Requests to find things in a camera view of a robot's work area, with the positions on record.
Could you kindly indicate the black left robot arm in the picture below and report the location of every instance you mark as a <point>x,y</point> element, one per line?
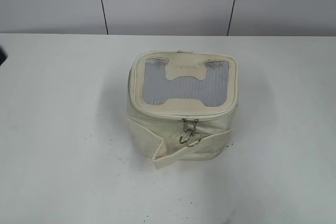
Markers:
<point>3,55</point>

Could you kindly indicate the cream zippered bag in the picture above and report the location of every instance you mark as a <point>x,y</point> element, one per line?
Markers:
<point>181,105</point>

